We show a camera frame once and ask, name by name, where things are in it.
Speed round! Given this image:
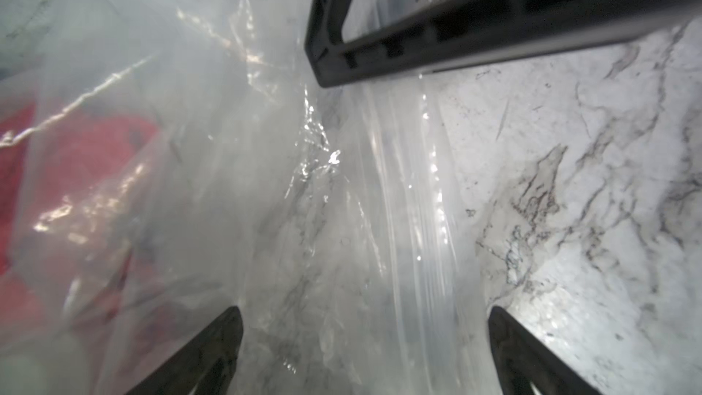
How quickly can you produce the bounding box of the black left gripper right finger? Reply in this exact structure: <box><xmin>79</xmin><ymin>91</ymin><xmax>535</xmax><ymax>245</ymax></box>
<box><xmin>488</xmin><ymin>306</ymin><xmax>600</xmax><ymax>395</ymax></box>

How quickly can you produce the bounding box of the red knitted scarf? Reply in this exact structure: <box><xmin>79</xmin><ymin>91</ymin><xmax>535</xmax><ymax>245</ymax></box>
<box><xmin>1</xmin><ymin>107</ymin><xmax>167</xmax><ymax>356</ymax></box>

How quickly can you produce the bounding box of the clear plastic vacuum bag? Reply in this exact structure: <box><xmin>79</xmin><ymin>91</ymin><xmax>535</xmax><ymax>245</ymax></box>
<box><xmin>1</xmin><ymin>0</ymin><xmax>498</xmax><ymax>394</ymax></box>

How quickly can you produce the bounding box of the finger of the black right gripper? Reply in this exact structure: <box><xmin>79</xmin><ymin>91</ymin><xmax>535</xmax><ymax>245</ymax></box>
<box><xmin>305</xmin><ymin>0</ymin><xmax>701</xmax><ymax>88</ymax></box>

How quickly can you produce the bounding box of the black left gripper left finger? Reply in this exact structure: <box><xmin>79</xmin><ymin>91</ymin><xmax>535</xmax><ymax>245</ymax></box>
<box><xmin>127</xmin><ymin>306</ymin><xmax>243</xmax><ymax>395</ymax></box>

